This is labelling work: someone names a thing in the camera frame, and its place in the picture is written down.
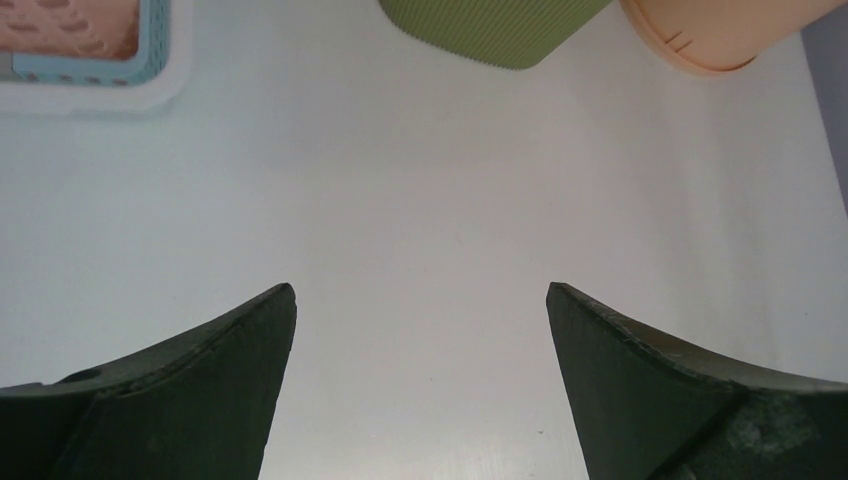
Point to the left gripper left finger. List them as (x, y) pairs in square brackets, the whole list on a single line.
[(199, 405)]

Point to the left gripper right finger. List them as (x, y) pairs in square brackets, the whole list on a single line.
[(649, 405)]

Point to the orange plastic bucket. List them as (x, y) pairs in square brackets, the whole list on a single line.
[(716, 37)]

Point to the pink perforated basket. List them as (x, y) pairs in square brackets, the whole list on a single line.
[(90, 29)]

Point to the green plastic waste bin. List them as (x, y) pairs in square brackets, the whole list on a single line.
[(509, 34)]

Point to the white plastic basket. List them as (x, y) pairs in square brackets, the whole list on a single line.
[(38, 84)]

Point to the blue perforated basket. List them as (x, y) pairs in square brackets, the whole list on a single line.
[(90, 43)]

